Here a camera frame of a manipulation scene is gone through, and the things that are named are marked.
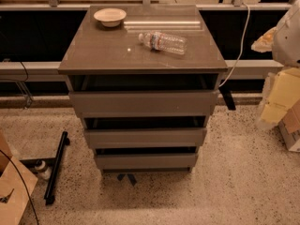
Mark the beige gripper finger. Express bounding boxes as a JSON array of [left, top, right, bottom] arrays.
[[256, 67, 300, 130], [251, 27, 277, 53]]

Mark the grey bottom drawer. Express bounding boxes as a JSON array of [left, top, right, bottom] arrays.
[[95, 154, 198, 170]]

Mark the grey drawer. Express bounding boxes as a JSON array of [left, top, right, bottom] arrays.
[[84, 128, 207, 148], [95, 154, 198, 170], [69, 91, 218, 118]]

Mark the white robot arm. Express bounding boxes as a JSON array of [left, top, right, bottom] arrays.
[[251, 0, 300, 130]]

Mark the grey top drawer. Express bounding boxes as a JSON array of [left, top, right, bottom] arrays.
[[69, 91, 218, 118]]

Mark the grey middle drawer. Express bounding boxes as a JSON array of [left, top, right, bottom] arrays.
[[84, 128, 207, 148]]

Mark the grey drawer cabinet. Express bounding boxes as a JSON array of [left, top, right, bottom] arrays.
[[58, 5, 228, 173]]

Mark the cardboard box right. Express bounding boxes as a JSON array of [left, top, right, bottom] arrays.
[[279, 99, 300, 153]]

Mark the cardboard box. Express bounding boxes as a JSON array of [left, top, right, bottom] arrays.
[[279, 99, 300, 153], [0, 132, 38, 225]]

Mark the clear plastic water bottle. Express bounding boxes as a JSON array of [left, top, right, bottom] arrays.
[[138, 31, 188, 55]]

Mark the white paper bowl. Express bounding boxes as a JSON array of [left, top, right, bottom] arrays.
[[94, 8, 127, 27]]

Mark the small white bottle on floor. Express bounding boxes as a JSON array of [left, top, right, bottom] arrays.
[[35, 160, 52, 181]]

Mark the black metal bar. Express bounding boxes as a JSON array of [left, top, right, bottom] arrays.
[[44, 131, 70, 205]]

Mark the cardboard box left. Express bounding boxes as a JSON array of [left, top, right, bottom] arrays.
[[0, 132, 38, 225]]

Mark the white cable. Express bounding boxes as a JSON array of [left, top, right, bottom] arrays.
[[218, 3, 252, 88]]

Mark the black bracket right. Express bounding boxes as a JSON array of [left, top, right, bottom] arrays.
[[218, 86, 236, 111]]

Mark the black cable left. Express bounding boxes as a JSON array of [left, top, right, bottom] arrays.
[[0, 148, 40, 225]]

